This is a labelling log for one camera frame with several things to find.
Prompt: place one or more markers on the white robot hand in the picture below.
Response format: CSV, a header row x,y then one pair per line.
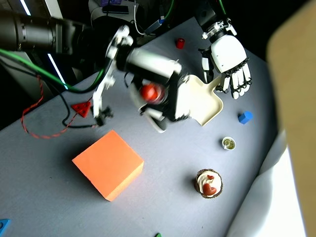
x,y
153,64
228,54

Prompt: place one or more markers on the cream hand broom red cap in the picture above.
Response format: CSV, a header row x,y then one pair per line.
x,y
148,92

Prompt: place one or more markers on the cream plastic dustpan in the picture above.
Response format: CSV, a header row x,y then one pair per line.
x,y
205,106

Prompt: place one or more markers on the red toy cylinder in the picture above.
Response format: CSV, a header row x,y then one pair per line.
x,y
180,43

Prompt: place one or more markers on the grey plug with blue end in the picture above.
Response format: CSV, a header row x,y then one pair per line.
x,y
154,24

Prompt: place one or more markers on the blue hexagonal block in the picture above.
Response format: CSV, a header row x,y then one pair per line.
x,y
245,117

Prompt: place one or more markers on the flat black device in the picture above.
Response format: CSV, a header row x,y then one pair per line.
x,y
116,9

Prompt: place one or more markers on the tan blurred panel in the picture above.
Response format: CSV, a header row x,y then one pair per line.
x,y
296,98

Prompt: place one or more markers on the red triangle block with holes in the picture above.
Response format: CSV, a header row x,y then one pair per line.
x,y
82,109

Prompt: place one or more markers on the toy bowl with green soup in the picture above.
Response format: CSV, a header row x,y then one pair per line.
x,y
228,143

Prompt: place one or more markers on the grey column with light strip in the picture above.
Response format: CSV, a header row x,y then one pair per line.
x,y
58,71

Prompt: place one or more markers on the orange foam block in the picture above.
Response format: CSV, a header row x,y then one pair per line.
x,y
106,160

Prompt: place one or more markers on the toy cupcake with red hearts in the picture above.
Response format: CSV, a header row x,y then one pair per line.
x,y
209,184

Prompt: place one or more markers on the white fabric sheet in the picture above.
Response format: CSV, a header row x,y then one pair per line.
x,y
271,197

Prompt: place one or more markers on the grey tablecloth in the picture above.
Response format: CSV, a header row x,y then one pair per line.
x,y
49,172

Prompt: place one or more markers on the blue block with holes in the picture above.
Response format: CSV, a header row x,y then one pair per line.
x,y
4,225

